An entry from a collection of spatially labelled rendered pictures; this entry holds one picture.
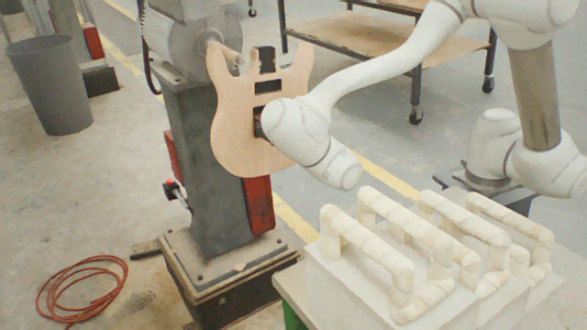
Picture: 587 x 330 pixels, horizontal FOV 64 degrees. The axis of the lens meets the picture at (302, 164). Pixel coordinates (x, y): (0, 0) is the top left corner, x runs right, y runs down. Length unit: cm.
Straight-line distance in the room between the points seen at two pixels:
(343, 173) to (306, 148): 11
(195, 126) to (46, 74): 248
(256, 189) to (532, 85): 117
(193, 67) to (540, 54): 99
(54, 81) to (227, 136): 290
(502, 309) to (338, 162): 47
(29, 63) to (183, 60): 269
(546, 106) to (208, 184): 123
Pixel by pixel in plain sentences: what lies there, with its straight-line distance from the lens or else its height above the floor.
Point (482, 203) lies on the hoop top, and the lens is 109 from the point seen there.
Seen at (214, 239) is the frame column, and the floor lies 38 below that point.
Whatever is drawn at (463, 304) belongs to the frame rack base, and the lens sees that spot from 78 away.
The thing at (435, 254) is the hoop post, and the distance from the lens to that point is 73.
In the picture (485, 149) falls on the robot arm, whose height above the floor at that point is 87.
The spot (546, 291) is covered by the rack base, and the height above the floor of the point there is 94.
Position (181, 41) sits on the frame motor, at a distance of 152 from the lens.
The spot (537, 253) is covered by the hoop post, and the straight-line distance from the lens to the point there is 106.
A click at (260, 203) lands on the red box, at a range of 206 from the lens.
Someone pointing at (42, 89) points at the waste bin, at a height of 42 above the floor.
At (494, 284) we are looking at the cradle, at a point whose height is 105.
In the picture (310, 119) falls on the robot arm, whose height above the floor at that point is 122.
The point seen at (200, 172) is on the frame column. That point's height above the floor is 72.
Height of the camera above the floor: 167
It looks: 31 degrees down
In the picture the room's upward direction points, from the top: 5 degrees counter-clockwise
